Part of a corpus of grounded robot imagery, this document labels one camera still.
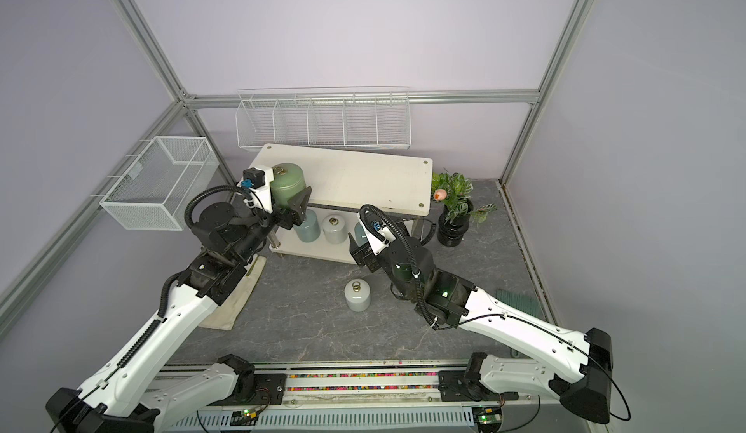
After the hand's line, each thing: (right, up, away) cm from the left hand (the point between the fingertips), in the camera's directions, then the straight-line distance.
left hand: (296, 183), depth 65 cm
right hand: (+17, -9, 0) cm, 19 cm away
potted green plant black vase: (+39, -1, +15) cm, 42 cm away
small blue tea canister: (+13, -15, +25) cm, 31 cm away
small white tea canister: (+5, -12, +26) cm, 29 cm away
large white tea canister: (+12, -30, +17) cm, 37 cm away
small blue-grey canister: (-5, -13, +29) cm, 32 cm away
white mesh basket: (-44, +1, +19) cm, 48 cm away
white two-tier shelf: (+10, +1, +9) cm, 13 cm away
